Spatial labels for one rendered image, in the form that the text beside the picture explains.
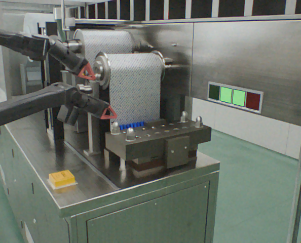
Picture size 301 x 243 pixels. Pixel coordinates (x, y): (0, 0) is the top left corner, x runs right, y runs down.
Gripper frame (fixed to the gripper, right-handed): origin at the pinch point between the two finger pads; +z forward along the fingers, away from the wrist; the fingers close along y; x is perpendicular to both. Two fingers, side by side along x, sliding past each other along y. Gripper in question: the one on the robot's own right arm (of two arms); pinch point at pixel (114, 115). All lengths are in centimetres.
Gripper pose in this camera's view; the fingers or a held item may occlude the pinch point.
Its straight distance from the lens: 122.5
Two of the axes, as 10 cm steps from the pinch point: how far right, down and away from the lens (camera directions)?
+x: 4.3, -9.0, 0.2
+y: 5.5, 2.4, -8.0
